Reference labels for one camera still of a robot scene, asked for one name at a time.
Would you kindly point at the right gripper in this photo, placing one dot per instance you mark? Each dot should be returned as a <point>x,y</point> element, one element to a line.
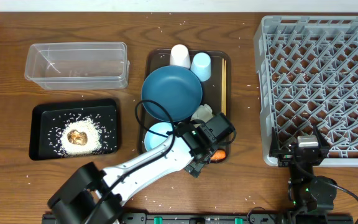
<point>285,155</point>

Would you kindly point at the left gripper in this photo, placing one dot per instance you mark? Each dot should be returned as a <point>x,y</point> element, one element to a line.
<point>197,168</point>

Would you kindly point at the dark blue plate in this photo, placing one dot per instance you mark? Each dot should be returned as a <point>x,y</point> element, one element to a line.
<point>172,88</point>

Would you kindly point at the light blue bowl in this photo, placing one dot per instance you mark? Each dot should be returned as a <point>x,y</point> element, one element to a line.
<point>158,134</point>

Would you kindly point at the white rice pile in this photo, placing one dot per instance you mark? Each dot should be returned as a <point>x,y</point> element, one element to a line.
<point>87,125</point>

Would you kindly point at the golden brown food scrap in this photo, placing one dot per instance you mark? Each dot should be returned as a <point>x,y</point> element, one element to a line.
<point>77,138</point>

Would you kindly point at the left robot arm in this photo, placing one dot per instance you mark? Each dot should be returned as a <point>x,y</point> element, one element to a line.
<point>91,195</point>

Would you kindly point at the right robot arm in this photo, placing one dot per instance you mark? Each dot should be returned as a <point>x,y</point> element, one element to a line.
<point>312,196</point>

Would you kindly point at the grey dishwasher rack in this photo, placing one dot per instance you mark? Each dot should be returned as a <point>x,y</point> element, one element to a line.
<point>308,75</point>

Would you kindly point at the black waste tray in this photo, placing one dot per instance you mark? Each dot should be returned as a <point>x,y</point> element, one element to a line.
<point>49,120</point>

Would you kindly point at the crumpled white napkin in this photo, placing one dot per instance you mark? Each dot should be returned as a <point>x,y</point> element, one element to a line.
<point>204,113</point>

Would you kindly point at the orange carrot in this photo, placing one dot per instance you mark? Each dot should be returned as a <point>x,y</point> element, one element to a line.
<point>219,155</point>

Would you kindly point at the dark brown serving tray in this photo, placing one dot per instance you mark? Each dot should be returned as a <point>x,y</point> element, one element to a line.
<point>211,88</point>

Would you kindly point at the light blue plastic cup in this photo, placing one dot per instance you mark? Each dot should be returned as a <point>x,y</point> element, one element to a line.
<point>201,66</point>

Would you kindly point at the right wooden chopstick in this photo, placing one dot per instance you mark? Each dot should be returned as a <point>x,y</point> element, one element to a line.
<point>225,87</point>

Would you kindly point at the wooden chopstick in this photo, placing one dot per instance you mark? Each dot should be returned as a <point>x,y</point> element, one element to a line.
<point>222,102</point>
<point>225,87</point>

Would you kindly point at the left wooden chopstick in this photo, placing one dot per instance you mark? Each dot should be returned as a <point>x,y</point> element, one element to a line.
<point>222,102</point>

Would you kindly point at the white plastic cup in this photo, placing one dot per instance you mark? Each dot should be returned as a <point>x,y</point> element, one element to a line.
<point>179,56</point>

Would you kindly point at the clear plastic bin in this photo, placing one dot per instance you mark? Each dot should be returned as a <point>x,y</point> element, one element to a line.
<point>78,65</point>

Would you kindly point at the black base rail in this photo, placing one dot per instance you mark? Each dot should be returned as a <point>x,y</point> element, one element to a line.
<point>256,218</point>

